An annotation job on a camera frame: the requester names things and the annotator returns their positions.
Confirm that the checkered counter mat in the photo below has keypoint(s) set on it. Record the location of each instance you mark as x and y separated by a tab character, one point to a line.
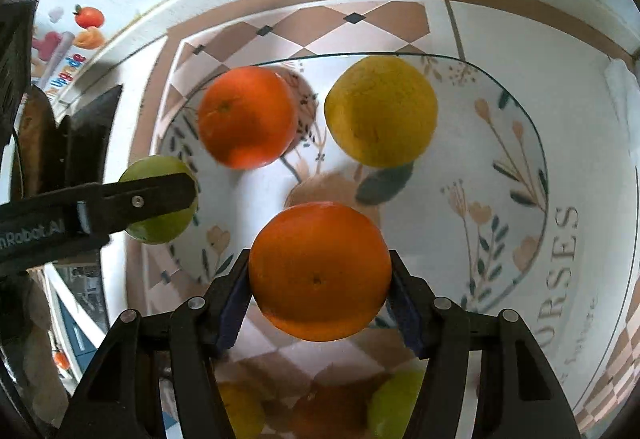
325	24

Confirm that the orange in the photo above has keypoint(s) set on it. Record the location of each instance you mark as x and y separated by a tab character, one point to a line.
320	269
247	116

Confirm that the white cloth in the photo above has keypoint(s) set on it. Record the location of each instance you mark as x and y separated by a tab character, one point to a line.
624	91

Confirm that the colourful wall sticker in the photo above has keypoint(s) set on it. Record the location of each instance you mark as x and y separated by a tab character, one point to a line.
87	19

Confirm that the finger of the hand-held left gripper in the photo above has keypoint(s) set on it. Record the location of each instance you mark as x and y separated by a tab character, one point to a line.
150	199

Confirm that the black range hood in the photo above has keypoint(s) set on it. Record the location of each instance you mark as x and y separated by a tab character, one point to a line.
15	64

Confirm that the floral print glass plate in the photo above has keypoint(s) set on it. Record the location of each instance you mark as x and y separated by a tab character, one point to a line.
435	229

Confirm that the black frying pan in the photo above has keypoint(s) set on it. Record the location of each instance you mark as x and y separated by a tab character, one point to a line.
85	139

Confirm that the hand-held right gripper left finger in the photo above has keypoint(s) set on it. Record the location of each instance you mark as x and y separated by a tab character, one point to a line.
234	314

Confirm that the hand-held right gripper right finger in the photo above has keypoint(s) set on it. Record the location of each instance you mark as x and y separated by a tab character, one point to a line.
406	319

